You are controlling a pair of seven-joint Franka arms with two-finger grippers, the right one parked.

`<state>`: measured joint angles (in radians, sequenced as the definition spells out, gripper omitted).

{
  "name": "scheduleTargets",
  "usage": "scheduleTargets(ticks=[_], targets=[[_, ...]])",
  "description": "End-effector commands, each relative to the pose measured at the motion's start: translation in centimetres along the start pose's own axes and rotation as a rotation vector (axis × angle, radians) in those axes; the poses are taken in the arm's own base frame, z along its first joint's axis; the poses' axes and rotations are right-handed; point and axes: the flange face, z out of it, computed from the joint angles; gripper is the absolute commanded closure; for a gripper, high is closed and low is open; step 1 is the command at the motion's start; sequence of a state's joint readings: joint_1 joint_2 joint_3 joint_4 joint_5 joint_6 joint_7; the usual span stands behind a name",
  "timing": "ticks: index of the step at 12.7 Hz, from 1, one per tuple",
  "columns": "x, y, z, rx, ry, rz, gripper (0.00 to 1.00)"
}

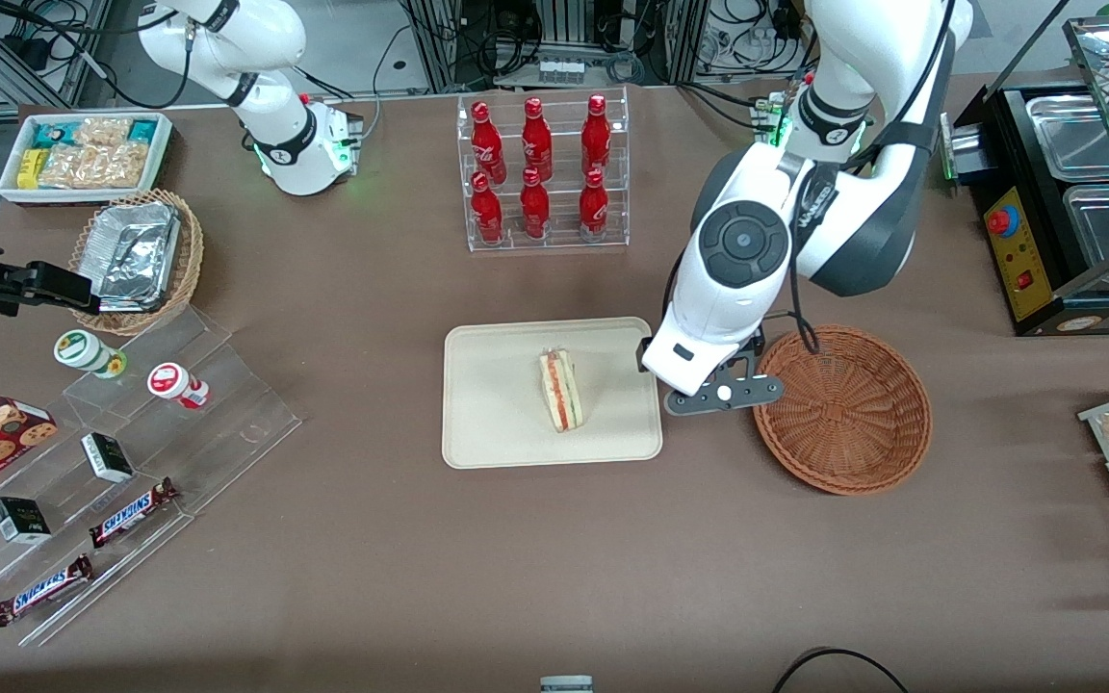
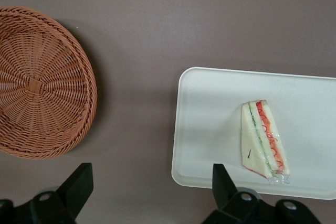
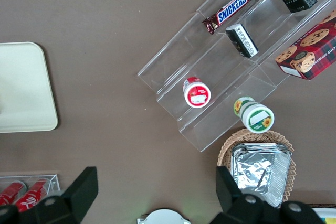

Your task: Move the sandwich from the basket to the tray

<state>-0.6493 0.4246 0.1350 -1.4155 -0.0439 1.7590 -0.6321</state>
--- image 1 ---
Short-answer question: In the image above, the clear acrylic stepped shelf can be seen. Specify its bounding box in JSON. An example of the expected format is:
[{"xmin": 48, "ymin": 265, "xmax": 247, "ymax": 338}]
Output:
[{"xmin": 0, "ymin": 306, "xmax": 303, "ymax": 649}]

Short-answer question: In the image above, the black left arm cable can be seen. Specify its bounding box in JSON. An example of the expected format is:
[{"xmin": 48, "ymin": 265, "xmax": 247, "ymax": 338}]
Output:
[{"xmin": 786, "ymin": 0, "xmax": 960, "ymax": 357}]

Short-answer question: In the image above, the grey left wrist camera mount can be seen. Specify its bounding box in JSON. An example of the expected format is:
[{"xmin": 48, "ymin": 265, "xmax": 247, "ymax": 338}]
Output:
[{"xmin": 662, "ymin": 372, "xmax": 787, "ymax": 418}]

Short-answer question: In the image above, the black food warmer appliance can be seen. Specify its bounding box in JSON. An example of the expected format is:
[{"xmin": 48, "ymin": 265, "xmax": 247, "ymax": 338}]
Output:
[{"xmin": 940, "ymin": 14, "xmax": 1109, "ymax": 338}]

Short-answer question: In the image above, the red lid yogurt cup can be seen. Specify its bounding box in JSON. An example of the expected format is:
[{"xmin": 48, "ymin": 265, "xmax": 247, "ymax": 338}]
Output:
[{"xmin": 146, "ymin": 362, "xmax": 211, "ymax": 411}]

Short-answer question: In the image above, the cream plastic tray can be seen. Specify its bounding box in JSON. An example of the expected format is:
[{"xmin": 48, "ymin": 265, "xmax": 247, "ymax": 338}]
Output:
[{"xmin": 443, "ymin": 317, "xmax": 664, "ymax": 471}]

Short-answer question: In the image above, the black looped floor cable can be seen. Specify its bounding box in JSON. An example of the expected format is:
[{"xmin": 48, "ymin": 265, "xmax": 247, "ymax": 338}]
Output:
[{"xmin": 771, "ymin": 647, "xmax": 913, "ymax": 693}]

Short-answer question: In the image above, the triangular sandwich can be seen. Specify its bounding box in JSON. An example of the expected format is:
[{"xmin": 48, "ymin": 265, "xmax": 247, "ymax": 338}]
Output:
[{"xmin": 538, "ymin": 347, "xmax": 587, "ymax": 434}]

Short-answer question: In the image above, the red cola bottle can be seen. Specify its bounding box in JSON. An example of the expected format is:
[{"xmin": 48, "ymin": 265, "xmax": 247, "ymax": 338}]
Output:
[
  {"xmin": 521, "ymin": 96, "xmax": 555, "ymax": 182},
  {"xmin": 471, "ymin": 101, "xmax": 508, "ymax": 186},
  {"xmin": 519, "ymin": 167, "xmax": 552, "ymax": 241},
  {"xmin": 580, "ymin": 93, "xmax": 613, "ymax": 177},
  {"xmin": 578, "ymin": 168, "xmax": 610, "ymax": 243},
  {"xmin": 470, "ymin": 171, "xmax": 505, "ymax": 244}
]

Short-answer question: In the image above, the green lid yogurt cup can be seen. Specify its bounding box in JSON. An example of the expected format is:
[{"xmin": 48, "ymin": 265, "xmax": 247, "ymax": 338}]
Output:
[{"xmin": 53, "ymin": 329, "xmax": 129, "ymax": 380}]

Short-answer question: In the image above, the small black box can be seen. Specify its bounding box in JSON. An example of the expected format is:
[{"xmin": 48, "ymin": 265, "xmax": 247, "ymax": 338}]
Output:
[
  {"xmin": 81, "ymin": 432, "xmax": 136, "ymax": 484},
  {"xmin": 0, "ymin": 496, "xmax": 53, "ymax": 546}
]

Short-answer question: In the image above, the clear acrylic bottle rack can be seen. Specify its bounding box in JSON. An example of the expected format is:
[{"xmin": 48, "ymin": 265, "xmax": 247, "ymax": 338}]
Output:
[{"xmin": 456, "ymin": 87, "xmax": 631, "ymax": 253}]

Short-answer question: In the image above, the brown snickers bar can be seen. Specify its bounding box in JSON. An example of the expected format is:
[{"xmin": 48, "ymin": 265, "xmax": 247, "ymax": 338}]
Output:
[
  {"xmin": 0, "ymin": 553, "xmax": 95, "ymax": 629},
  {"xmin": 88, "ymin": 477, "xmax": 181, "ymax": 550}
]

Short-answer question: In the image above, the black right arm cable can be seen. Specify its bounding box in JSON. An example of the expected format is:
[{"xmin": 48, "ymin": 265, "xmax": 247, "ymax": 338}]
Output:
[{"xmin": 0, "ymin": 0, "xmax": 194, "ymax": 111}]

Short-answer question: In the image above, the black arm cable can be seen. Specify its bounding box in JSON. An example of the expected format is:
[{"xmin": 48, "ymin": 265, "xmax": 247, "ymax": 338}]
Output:
[
  {"xmin": 0, "ymin": 0, "xmax": 194, "ymax": 111},
  {"xmin": 786, "ymin": 0, "xmax": 960, "ymax": 357}
]

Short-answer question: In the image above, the light wicker basket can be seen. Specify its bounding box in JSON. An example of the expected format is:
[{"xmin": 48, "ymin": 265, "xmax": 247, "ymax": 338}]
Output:
[{"xmin": 67, "ymin": 189, "xmax": 205, "ymax": 337}]

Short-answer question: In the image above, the white rectangular snack bin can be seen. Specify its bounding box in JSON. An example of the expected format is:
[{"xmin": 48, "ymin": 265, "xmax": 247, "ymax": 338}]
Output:
[{"xmin": 0, "ymin": 112, "xmax": 174, "ymax": 207}]

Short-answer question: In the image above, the stack of foil trays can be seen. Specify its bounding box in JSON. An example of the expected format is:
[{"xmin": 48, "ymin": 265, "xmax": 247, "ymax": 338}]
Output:
[{"xmin": 81, "ymin": 201, "xmax": 183, "ymax": 315}]

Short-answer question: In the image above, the small clear cracker bag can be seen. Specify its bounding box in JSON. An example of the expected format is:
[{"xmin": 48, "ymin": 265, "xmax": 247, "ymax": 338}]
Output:
[{"xmin": 73, "ymin": 116, "xmax": 133, "ymax": 148}]

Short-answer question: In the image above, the aluminium frame rack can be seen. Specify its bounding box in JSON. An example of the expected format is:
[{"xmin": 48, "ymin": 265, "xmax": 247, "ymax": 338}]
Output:
[{"xmin": 399, "ymin": 0, "xmax": 711, "ymax": 94}]

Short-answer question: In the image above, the large clear cracker bag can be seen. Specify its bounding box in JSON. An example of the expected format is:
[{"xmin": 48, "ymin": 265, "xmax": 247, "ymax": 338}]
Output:
[{"xmin": 39, "ymin": 141, "xmax": 148, "ymax": 190}]

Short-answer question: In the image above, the brown round wicker basket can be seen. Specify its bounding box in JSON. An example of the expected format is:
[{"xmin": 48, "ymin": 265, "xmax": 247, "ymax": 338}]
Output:
[{"xmin": 752, "ymin": 324, "xmax": 933, "ymax": 497}]

